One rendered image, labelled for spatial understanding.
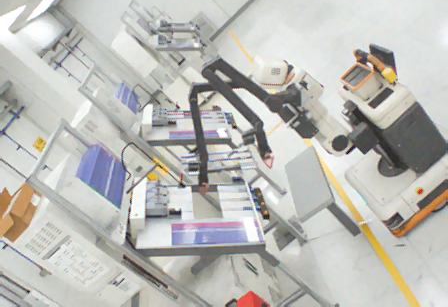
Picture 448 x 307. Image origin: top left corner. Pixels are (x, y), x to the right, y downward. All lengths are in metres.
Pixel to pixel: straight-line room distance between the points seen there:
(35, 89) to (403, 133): 4.36
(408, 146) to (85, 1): 8.51
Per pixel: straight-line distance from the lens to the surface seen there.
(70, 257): 2.53
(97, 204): 2.44
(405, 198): 2.79
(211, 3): 10.14
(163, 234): 2.56
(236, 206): 2.81
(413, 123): 2.63
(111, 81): 4.29
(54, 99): 5.74
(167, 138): 3.73
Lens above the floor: 2.14
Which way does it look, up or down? 22 degrees down
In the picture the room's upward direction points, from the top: 49 degrees counter-clockwise
